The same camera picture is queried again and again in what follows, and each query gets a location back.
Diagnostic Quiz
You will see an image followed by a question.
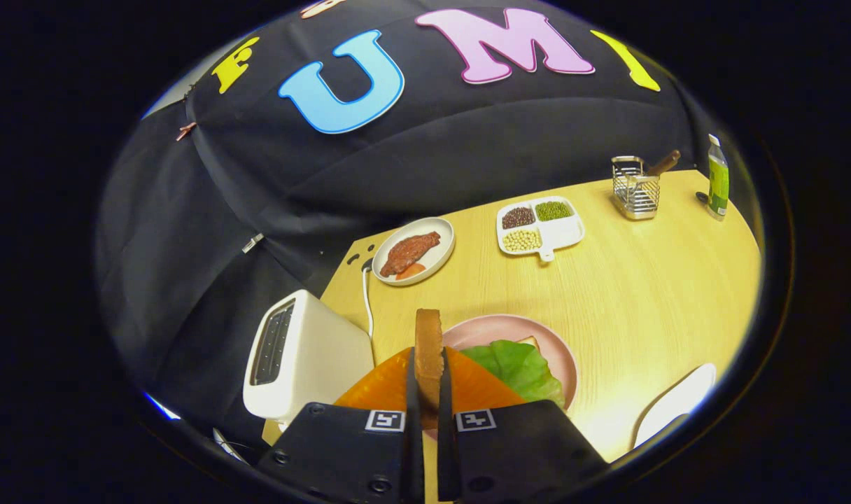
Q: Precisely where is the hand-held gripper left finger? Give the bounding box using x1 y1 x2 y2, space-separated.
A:
258 346 426 504

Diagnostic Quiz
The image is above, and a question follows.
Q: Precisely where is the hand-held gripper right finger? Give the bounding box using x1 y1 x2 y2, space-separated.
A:
436 346 610 503

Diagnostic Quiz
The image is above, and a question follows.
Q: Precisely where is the green lettuce leaf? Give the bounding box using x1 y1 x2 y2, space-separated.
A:
460 340 566 409

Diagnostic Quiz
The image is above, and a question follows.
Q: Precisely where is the toasted bread slice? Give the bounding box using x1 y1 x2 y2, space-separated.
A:
415 309 445 429

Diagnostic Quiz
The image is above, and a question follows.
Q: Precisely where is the white toaster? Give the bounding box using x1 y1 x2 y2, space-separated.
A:
243 290 375 424

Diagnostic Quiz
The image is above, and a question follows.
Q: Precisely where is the pink plate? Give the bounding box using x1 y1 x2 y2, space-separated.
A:
425 314 579 442

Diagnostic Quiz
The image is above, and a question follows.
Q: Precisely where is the white oval plate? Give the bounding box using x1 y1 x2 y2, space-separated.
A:
633 363 717 449

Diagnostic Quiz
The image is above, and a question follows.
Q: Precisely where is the brown meat patty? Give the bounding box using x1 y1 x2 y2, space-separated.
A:
380 232 442 277

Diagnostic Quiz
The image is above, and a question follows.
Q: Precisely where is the white round plate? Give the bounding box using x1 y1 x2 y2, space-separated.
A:
372 217 456 286

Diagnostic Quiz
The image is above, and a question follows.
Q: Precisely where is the white divided dish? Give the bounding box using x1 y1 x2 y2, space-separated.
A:
496 196 586 263

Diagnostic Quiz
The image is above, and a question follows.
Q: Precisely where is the black backdrop cloth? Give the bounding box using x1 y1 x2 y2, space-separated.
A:
97 0 720 435

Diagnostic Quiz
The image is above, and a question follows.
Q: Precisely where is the green label bottle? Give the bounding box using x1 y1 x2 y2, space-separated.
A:
707 134 730 221

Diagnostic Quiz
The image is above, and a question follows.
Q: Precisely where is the white toaster cable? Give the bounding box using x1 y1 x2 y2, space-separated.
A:
361 259 375 338

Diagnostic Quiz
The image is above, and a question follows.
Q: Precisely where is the metal wire rack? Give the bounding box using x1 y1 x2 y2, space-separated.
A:
612 155 661 221

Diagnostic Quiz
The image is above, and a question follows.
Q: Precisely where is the wooden utensil handle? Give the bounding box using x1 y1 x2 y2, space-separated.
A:
646 149 682 177

